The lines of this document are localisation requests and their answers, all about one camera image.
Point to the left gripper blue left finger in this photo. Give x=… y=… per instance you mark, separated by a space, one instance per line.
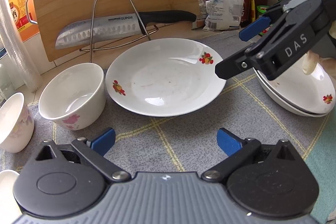
x=103 y=142

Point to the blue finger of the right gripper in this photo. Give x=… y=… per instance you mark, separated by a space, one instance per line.
x=251 y=30

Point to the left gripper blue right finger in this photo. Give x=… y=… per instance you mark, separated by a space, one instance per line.
x=228 y=142

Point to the white bowl pink flower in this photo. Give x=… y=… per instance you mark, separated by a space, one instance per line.
x=75 y=98

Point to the large white floral plate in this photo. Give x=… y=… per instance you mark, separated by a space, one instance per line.
x=311 y=92

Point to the white plate with brown stain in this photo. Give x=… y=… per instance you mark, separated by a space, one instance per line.
x=288 y=105

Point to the right hand in white glove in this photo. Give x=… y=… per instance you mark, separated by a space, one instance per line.
x=322 y=53

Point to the green lidded sauce jar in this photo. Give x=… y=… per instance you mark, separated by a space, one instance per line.
x=262 y=25

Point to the white plastic food bag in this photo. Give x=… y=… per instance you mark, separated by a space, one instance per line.
x=223 y=15

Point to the grey and teal towel mat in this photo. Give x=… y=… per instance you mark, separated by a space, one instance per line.
x=188 y=142

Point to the tall plastic wrap roll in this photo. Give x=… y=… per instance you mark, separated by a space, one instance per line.
x=16 y=50

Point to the orange oil jug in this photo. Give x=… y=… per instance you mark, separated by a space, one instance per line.
x=19 y=11

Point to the wire cutting board rack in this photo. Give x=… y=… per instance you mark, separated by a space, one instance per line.
x=114 y=27

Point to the steel kitchen knife black handle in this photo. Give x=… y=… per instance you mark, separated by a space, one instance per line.
x=68 y=36

